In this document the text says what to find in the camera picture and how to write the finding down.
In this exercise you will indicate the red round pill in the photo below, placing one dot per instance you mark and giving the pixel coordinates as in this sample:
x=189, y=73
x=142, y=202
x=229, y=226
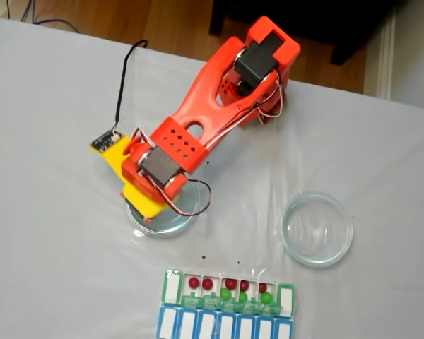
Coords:
x=262, y=286
x=207, y=283
x=244, y=285
x=230, y=282
x=193, y=282

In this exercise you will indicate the green round pill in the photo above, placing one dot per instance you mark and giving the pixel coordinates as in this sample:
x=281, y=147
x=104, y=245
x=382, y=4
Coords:
x=242, y=297
x=266, y=298
x=226, y=294

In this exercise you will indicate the weekly pill organizer box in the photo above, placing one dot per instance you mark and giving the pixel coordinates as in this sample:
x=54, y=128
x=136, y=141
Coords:
x=171, y=287

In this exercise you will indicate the clear glass dish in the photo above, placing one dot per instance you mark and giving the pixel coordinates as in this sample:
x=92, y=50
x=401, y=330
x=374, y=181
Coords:
x=335, y=219
x=162, y=227

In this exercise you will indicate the clear tape scrap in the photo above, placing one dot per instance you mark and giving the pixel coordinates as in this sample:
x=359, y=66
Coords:
x=137, y=233

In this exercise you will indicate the dark wooden furniture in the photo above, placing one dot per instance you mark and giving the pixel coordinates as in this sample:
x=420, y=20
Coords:
x=339, y=21

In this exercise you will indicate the white door trim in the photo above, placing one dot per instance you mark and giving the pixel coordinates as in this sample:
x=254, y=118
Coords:
x=385, y=63

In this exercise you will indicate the black camera circuit board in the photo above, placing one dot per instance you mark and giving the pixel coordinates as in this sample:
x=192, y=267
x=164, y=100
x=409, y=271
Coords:
x=104, y=140

